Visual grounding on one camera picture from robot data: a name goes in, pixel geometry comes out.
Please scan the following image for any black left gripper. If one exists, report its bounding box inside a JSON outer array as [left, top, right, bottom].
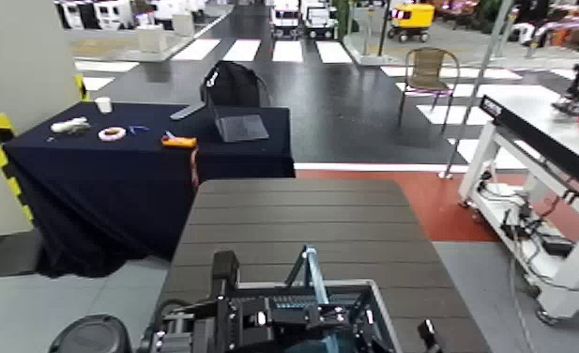
[[138, 249, 353, 353]]

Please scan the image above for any black right gripper wide finger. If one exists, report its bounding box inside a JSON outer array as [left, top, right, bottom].
[[416, 318, 444, 353]]

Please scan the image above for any blue-grey plastic crate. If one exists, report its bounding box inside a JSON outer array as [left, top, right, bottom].
[[162, 245, 404, 353]]

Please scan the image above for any black power adapter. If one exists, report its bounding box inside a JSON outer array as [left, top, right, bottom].
[[539, 235, 576, 258]]

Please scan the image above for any black laptop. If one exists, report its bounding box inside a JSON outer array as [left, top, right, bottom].
[[205, 94, 271, 145]]

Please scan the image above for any grey flat bar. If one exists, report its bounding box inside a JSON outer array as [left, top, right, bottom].
[[169, 101, 206, 122]]

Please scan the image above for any dark blue tablecloth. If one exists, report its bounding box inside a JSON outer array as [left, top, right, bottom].
[[2, 100, 297, 279]]

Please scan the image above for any black backpack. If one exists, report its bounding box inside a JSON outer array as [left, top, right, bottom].
[[199, 59, 273, 110]]

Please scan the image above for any white tape roll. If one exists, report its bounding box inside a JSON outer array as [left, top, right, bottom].
[[97, 126, 128, 143]]

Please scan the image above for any white equipment bench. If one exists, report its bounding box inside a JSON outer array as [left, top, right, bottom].
[[458, 84, 579, 328]]

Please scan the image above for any grey metal pole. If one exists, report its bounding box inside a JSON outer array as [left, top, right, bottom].
[[437, 0, 515, 180]]

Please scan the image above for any white crumpled object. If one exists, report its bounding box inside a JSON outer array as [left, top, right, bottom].
[[50, 115, 92, 135]]

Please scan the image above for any brown wicker metal chair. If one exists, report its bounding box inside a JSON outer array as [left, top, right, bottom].
[[396, 46, 462, 135]]

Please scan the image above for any white delivery vehicle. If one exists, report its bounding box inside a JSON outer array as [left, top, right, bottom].
[[301, 0, 341, 40], [268, 0, 302, 40]]

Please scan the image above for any small yellow-black hazard guard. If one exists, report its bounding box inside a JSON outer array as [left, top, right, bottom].
[[73, 73, 91, 102]]

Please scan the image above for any white square block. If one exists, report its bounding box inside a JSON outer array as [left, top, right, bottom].
[[171, 11, 196, 38], [136, 24, 169, 54]]

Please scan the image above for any green plant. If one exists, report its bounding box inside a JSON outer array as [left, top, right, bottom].
[[334, 0, 352, 41]]

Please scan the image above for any thin black pole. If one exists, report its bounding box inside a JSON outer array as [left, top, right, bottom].
[[376, 0, 394, 58]]

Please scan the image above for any yellow small vehicle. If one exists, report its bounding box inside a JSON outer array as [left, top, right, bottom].
[[386, 2, 436, 44]]

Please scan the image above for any row of white machines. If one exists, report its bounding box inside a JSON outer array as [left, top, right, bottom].
[[53, 0, 135, 31]]

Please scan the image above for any black cable bundle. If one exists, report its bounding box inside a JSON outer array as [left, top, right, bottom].
[[483, 179, 578, 260]]

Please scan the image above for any orange hand tool with strap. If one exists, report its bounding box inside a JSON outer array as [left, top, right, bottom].
[[160, 130, 201, 192]]

